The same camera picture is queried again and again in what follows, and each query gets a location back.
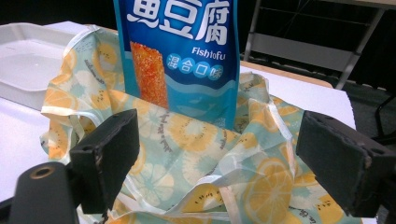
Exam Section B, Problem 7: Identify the blue snack packet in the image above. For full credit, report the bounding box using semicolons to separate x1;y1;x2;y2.
112;0;241;131

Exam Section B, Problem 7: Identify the lemon print plastic bag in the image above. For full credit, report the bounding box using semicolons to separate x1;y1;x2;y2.
39;24;364;224

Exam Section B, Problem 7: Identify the grey metal stand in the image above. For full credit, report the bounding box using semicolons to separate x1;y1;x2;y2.
242;0;396;91

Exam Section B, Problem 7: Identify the white plastic tray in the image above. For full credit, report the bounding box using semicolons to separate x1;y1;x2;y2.
0;21;82;111

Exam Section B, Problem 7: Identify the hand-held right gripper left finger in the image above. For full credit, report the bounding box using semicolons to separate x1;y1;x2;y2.
68;108;141;215

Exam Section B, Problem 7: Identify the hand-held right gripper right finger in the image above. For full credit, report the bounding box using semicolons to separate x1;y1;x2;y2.
295;110;396;218

